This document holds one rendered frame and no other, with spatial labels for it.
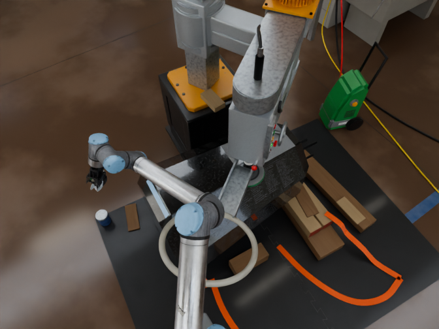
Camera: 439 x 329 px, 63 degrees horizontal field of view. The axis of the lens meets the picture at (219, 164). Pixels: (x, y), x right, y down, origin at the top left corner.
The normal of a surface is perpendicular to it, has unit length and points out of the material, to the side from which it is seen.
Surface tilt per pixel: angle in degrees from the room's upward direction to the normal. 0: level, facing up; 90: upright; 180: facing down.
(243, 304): 0
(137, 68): 0
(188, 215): 41
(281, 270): 0
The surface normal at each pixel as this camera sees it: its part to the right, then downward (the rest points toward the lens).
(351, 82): -0.55, -0.35
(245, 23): -0.01, -0.55
